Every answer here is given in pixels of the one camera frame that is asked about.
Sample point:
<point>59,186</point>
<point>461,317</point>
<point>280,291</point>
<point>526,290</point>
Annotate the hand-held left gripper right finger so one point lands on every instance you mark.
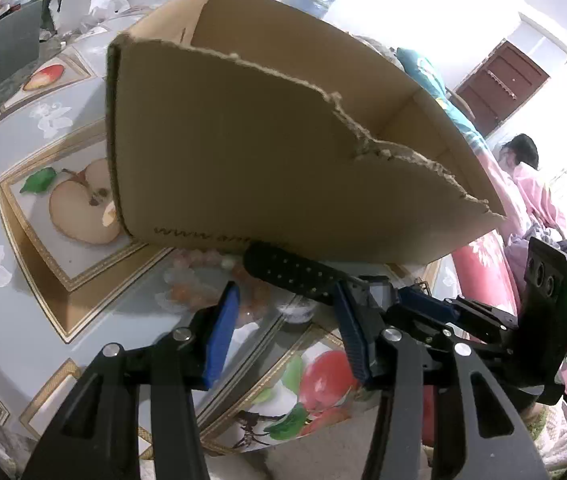
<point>353,340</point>

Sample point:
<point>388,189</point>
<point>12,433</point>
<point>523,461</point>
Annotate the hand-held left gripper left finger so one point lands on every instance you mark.
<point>221,332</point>

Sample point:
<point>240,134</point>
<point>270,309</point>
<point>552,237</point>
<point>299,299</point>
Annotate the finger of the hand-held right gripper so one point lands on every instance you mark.
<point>428,310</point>
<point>288,267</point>

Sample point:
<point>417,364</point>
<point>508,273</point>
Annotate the torn cardboard box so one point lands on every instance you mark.
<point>238,150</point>

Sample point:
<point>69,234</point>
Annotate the teal patterned pillow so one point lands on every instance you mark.
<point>428,80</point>

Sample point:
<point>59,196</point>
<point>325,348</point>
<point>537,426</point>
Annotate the brown wooden door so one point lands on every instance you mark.
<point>503,85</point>

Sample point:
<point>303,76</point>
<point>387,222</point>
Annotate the blue water bottle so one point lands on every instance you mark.
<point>313,0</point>

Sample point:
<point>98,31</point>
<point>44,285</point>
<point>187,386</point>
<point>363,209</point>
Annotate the white plastic bag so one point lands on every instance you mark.
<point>110,7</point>

